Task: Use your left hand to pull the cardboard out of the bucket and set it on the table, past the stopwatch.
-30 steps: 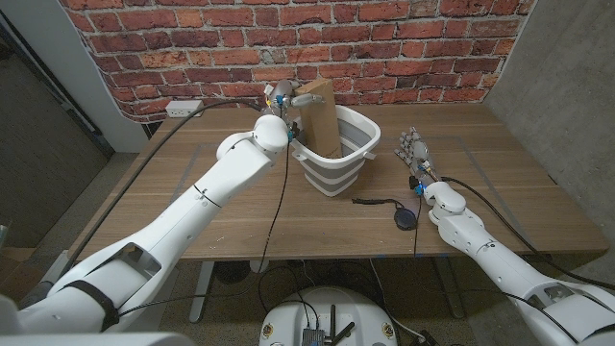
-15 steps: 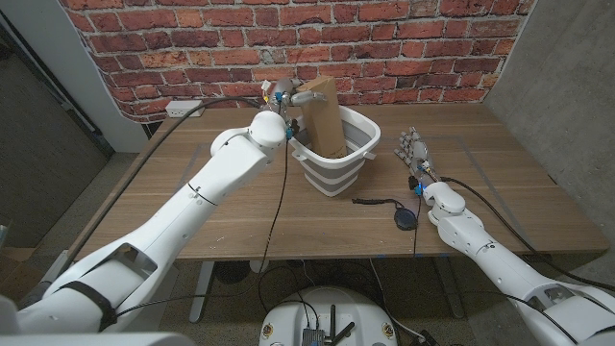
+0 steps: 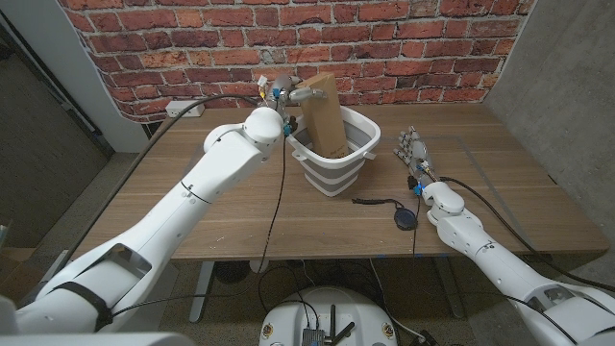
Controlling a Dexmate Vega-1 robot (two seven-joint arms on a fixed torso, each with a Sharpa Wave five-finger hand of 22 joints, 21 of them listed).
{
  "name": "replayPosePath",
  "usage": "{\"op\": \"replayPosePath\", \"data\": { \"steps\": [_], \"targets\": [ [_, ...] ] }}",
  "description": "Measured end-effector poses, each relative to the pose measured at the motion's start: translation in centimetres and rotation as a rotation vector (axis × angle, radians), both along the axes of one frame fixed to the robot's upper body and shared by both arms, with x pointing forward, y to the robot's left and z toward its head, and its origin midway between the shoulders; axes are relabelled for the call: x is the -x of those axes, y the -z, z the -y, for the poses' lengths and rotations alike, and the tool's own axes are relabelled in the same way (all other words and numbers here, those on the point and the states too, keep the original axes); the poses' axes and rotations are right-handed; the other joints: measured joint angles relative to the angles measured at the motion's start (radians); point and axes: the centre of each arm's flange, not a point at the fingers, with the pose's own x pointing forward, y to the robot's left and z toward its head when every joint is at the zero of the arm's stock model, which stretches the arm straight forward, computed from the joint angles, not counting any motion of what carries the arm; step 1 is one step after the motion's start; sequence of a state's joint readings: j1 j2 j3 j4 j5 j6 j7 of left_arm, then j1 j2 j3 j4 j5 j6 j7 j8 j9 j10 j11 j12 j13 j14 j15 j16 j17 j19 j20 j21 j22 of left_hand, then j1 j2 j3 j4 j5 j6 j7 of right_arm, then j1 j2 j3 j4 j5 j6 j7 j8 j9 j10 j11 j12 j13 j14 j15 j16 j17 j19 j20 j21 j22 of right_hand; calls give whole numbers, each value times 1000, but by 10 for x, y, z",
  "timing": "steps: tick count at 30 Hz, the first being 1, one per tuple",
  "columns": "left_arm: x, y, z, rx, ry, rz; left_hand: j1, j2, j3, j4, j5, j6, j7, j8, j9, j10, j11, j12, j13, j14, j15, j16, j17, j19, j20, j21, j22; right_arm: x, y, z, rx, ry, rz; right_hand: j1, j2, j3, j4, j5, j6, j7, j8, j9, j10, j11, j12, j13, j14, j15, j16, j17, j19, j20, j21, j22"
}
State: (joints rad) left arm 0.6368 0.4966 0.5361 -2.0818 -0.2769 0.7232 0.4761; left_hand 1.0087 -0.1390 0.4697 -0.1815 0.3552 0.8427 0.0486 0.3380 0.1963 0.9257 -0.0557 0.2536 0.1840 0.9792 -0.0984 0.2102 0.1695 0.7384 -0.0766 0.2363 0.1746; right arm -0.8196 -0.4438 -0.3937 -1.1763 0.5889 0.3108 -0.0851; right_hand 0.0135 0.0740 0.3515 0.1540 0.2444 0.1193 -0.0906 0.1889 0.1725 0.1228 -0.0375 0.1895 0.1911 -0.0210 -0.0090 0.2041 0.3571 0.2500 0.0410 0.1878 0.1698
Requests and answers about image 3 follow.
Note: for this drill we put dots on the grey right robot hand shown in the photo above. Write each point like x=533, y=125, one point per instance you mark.
x=417, y=154

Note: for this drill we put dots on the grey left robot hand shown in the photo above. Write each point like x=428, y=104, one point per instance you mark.
x=283, y=93

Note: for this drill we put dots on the brown cardboard box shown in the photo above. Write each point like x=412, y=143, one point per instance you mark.
x=327, y=125

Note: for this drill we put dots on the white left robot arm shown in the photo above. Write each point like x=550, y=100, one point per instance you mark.
x=216, y=168

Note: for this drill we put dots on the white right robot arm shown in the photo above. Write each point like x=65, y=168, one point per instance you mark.
x=480, y=245

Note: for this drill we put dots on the white grey collapsible bucket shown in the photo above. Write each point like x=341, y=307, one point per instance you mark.
x=331, y=178

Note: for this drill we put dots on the white power outlet box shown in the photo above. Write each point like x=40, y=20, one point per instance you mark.
x=185, y=108

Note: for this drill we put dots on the dark table leg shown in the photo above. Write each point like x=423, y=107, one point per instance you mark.
x=449, y=288

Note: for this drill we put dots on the small white round object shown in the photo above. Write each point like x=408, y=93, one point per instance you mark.
x=259, y=265

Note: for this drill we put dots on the black round floor object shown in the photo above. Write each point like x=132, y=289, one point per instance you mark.
x=233, y=273

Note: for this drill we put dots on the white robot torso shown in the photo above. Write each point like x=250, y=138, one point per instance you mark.
x=288, y=317

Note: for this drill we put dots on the black antenna module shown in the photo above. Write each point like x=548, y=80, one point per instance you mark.
x=312, y=336

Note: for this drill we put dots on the white table leg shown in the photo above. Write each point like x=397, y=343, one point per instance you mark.
x=202, y=288

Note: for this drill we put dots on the dark grey perforated panel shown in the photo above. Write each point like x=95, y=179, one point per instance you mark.
x=38, y=144

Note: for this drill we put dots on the printed brick wall backdrop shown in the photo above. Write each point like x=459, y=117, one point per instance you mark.
x=336, y=38

